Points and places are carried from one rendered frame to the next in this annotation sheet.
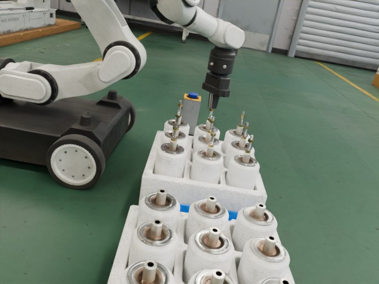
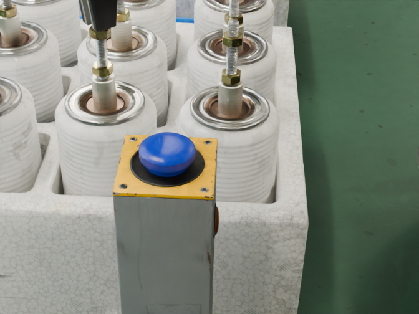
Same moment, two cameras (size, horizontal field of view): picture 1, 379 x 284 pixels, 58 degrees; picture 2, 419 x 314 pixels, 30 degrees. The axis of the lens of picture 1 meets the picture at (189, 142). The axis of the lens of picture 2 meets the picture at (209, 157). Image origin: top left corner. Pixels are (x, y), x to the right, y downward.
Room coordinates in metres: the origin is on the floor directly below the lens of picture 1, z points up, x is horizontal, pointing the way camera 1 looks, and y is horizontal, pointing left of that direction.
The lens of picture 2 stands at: (1.85, 0.08, 0.66)
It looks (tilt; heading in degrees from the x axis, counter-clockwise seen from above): 37 degrees down; 184
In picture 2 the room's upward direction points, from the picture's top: 1 degrees clockwise
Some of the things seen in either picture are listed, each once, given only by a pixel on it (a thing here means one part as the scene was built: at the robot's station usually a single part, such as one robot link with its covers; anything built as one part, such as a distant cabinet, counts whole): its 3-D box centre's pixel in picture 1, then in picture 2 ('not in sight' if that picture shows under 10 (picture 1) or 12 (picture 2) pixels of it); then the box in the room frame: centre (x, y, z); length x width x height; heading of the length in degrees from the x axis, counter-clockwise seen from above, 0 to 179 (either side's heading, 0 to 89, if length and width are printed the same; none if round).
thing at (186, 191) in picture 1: (200, 180); (128, 163); (1.12, -0.06, 0.09); 0.39 x 0.39 x 0.18; 2
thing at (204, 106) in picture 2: (177, 123); (229, 108); (1.23, 0.06, 0.25); 0.08 x 0.08 x 0.01
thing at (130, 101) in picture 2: (207, 128); (105, 103); (1.23, -0.06, 0.25); 0.08 x 0.08 x 0.01
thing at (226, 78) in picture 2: not in sight; (231, 75); (1.23, 0.06, 0.29); 0.02 x 0.02 x 0.01; 0
